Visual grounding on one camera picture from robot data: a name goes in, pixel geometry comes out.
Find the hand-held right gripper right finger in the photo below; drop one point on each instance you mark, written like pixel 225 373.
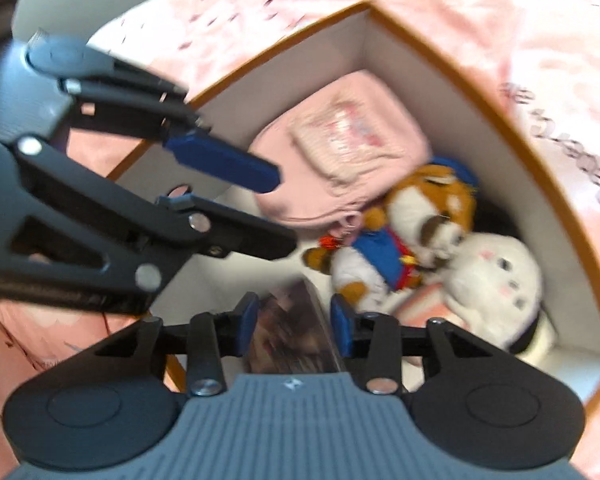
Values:
pixel 341 325

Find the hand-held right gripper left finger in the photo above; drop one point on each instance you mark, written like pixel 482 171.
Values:
pixel 247 322

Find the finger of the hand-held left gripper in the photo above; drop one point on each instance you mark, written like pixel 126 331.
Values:
pixel 225 162
pixel 240 235

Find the dark picture book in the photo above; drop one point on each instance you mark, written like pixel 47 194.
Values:
pixel 292 325

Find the pink backpack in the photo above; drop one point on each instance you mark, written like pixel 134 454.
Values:
pixel 340 140

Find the orange storage box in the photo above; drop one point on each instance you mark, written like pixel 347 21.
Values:
pixel 480 125

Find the orange tiger plush toy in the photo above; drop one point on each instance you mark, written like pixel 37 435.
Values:
pixel 420 210

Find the white plush toy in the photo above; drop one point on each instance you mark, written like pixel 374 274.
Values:
pixel 500 280

